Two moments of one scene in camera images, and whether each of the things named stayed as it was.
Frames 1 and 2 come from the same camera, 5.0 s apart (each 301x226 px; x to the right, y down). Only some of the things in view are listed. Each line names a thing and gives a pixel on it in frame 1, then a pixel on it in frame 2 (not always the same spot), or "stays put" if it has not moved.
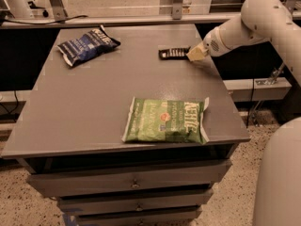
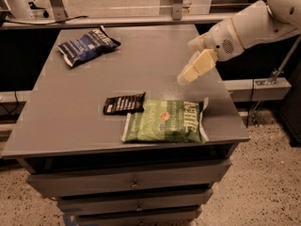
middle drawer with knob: (136, 201) stays put
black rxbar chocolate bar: (174, 54) to (124, 104)
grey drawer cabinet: (129, 126) stays put
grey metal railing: (120, 19) stays put
